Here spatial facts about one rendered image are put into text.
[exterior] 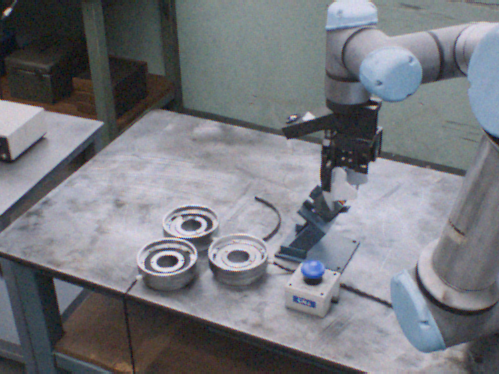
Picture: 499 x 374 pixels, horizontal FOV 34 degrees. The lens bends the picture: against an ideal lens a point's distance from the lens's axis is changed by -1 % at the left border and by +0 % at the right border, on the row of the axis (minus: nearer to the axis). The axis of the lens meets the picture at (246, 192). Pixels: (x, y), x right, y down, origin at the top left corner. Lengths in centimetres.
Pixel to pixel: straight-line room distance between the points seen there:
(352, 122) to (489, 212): 43
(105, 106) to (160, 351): 147
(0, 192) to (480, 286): 124
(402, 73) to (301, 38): 194
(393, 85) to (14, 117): 120
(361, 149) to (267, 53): 188
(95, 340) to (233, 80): 177
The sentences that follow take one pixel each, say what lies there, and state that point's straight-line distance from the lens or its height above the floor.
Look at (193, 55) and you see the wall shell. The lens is 335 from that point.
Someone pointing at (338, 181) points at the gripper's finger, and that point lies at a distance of 139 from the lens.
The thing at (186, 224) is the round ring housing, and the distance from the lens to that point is 156.
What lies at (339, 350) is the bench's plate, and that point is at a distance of 133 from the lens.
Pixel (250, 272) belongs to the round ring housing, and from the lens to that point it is 142.
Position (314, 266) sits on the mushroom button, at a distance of 136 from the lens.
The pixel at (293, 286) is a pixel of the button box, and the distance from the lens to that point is 137.
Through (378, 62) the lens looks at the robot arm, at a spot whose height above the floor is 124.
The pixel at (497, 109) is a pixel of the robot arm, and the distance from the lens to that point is 85.
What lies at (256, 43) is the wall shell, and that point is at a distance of 318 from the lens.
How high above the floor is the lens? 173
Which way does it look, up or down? 34 degrees down
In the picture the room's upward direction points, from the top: 2 degrees counter-clockwise
